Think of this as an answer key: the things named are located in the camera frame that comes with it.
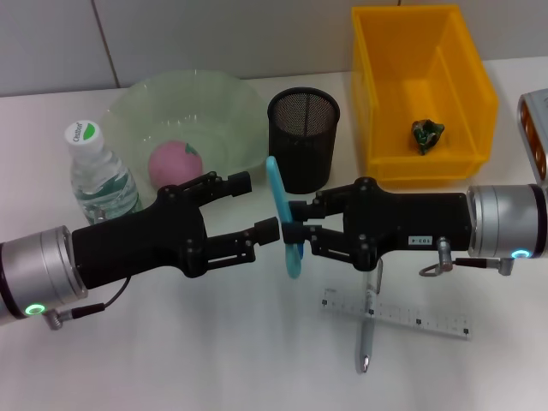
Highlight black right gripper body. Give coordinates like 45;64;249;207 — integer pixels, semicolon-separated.
341;176;473;273

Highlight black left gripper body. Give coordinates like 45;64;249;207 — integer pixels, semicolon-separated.
71;184;211;279

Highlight blue scissors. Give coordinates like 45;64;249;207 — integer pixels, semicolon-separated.
265;156;306;279

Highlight pink toy peach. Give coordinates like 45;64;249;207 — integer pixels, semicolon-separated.
148;140;205;189

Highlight clear water bottle green label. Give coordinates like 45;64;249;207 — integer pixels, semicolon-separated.
63;119;145;226

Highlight clear plastic ruler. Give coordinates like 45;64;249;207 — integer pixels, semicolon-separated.
319;287;474;342

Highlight black mesh pen holder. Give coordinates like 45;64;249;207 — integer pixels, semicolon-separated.
267;86;341;194

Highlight green glass fruit bowl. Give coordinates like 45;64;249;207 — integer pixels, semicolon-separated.
102;70;269;201

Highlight silver grey pen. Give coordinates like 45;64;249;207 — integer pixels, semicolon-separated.
355;259;385;374

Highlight yellow plastic bin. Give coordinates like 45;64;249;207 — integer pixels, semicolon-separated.
350;3;501;185

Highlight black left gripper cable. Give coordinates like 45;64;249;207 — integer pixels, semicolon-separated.
45;277;130;331

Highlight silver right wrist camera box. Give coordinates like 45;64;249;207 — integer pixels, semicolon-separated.
516;87;548;186

